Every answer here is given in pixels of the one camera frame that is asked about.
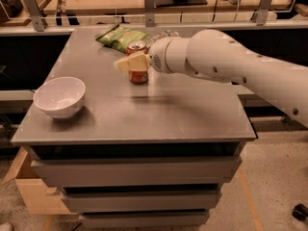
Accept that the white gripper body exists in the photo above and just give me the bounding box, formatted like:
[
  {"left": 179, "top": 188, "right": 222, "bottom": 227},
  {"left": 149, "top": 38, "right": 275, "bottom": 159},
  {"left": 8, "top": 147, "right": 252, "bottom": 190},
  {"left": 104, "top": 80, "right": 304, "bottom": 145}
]
[{"left": 148, "top": 37, "right": 178, "bottom": 74}]

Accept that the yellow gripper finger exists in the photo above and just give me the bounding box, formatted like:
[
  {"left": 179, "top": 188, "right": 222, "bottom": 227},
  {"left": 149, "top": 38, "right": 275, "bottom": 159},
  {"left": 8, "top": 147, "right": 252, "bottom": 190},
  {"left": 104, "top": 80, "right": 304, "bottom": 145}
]
[
  {"left": 114, "top": 59, "right": 129, "bottom": 72},
  {"left": 128, "top": 52, "right": 150, "bottom": 71}
]

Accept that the orange soda can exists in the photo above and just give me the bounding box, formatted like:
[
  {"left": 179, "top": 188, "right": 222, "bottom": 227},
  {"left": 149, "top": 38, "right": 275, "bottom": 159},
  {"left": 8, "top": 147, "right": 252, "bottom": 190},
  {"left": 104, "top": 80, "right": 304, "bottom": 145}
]
[{"left": 126, "top": 40, "right": 148, "bottom": 84}]

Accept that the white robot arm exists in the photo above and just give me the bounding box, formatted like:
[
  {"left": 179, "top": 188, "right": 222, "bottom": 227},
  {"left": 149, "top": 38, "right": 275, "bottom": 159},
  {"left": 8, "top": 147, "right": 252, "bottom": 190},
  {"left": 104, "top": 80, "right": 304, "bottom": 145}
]
[{"left": 114, "top": 29, "right": 308, "bottom": 126}]

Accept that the clear plastic water bottle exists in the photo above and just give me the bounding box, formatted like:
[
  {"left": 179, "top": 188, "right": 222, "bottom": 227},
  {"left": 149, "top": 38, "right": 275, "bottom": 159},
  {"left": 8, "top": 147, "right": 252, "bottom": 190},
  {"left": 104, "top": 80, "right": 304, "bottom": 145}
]
[{"left": 145, "top": 30, "right": 179, "bottom": 48}]

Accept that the green chip bag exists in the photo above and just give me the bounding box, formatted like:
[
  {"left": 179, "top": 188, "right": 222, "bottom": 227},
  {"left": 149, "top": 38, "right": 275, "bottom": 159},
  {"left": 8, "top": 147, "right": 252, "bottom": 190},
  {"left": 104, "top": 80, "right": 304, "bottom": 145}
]
[{"left": 94, "top": 24, "right": 151, "bottom": 53}]

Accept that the white bowl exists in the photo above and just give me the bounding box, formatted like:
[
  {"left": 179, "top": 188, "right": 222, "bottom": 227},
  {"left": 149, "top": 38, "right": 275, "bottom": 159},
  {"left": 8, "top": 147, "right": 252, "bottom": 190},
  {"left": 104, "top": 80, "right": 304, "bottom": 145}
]
[{"left": 34, "top": 77, "right": 86, "bottom": 118}]

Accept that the glass barrier panel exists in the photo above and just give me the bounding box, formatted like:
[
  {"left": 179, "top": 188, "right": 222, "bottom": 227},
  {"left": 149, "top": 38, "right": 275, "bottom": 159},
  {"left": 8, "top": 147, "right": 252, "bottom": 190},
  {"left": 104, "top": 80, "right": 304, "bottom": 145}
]
[{"left": 0, "top": 0, "right": 304, "bottom": 21}]

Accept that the grey drawer cabinet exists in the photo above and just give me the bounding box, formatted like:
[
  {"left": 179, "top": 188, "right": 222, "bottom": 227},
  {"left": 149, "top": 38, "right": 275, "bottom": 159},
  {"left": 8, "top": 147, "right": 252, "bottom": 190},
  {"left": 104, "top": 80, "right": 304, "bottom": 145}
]
[{"left": 13, "top": 29, "right": 254, "bottom": 216}]

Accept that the top grey drawer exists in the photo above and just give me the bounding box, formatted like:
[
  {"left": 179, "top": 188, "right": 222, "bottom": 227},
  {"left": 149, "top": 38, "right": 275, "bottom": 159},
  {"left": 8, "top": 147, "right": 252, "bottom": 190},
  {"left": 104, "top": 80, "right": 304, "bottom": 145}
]
[{"left": 31, "top": 156, "right": 242, "bottom": 187}]

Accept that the grey drawer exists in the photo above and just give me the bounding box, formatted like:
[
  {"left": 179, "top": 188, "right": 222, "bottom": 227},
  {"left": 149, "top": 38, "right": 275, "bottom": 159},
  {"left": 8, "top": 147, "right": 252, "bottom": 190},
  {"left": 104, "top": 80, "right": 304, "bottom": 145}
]
[
  {"left": 31, "top": 156, "right": 242, "bottom": 187},
  {"left": 62, "top": 191, "right": 221, "bottom": 213},
  {"left": 79, "top": 211, "right": 210, "bottom": 228}
]

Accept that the middle grey drawer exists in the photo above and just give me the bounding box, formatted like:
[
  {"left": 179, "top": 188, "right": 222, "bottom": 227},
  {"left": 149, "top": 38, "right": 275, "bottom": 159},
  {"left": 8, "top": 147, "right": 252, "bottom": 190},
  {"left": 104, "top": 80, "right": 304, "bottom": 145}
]
[{"left": 62, "top": 191, "right": 221, "bottom": 213}]

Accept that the cardboard box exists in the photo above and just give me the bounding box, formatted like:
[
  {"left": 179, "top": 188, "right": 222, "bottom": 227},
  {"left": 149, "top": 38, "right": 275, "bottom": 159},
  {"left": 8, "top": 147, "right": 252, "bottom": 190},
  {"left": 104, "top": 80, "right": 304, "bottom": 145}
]
[{"left": 1, "top": 147, "right": 72, "bottom": 215}]

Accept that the bottom grey drawer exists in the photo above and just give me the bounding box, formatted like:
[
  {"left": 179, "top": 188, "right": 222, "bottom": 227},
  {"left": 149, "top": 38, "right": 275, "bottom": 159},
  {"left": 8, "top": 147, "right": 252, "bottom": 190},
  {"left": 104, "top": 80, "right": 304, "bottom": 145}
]
[{"left": 79, "top": 211, "right": 210, "bottom": 228}]

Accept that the black caster wheel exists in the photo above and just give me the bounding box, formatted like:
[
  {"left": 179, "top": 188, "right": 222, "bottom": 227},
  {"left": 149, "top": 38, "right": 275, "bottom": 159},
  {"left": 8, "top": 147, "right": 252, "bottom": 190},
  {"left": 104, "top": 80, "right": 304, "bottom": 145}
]
[{"left": 292, "top": 204, "right": 308, "bottom": 221}]

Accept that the middle metal bracket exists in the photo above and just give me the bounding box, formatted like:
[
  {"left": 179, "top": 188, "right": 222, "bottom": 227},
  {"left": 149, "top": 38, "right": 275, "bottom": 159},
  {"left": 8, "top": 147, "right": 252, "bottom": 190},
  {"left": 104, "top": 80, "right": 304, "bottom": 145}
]
[{"left": 144, "top": 0, "right": 155, "bottom": 27}]

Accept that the metal bracket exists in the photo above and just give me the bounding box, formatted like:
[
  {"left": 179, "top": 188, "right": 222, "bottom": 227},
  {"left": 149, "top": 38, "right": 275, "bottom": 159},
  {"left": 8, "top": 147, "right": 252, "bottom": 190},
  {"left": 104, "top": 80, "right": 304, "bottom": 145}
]
[
  {"left": 23, "top": 0, "right": 46, "bottom": 32},
  {"left": 144, "top": 0, "right": 155, "bottom": 27},
  {"left": 251, "top": 0, "right": 272, "bottom": 26}
]

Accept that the left metal bracket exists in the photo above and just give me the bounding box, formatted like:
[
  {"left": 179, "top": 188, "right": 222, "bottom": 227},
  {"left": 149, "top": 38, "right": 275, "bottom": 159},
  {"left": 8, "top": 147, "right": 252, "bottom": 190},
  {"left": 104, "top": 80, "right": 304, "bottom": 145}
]
[{"left": 23, "top": 0, "right": 46, "bottom": 32}]

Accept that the right metal bracket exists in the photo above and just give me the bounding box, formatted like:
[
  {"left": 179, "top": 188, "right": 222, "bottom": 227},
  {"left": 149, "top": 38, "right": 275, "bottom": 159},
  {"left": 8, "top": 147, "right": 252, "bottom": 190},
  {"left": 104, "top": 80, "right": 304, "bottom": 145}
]
[{"left": 251, "top": 0, "right": 272, "bottom": 26}]

